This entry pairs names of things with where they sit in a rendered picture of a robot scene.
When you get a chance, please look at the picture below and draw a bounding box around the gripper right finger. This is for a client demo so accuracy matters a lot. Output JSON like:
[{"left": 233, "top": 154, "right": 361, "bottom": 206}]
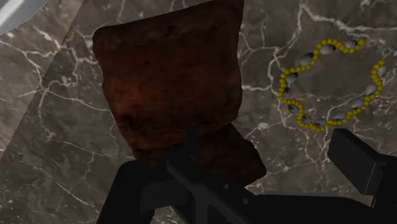
[{"left": 328, "top": 128, "right": 397, "bottom": 224}]

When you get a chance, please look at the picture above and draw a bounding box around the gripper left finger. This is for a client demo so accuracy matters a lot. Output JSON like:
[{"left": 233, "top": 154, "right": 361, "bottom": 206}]
[{"left": 95, "top": 127, "right": 260, "bottom": 224}]

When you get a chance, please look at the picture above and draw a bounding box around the dark brown rough slab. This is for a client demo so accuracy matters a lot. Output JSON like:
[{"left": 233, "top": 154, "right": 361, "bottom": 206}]
[{"left": 92, "top": 0, "right": 267, "bottom": 187}]

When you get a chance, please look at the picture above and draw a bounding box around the yellow bead shell necklace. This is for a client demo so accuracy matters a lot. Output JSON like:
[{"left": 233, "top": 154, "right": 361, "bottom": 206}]
[{"left": 277, "top": 38, "right": 392, "bottom": 132}]

